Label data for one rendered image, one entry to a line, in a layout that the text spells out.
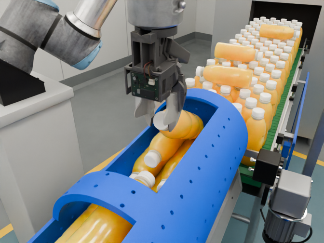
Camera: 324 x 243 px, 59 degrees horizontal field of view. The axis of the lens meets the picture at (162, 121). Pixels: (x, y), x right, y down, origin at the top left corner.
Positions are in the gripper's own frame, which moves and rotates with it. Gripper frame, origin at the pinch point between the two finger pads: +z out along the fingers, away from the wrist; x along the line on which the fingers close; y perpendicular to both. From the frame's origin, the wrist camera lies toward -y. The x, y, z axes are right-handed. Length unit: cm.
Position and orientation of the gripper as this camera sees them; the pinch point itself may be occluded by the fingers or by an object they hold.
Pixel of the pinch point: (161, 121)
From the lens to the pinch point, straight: 59.0
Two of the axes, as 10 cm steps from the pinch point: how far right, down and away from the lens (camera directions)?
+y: -4.6, 4.7, -7.6
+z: 0.0, 8.5, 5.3
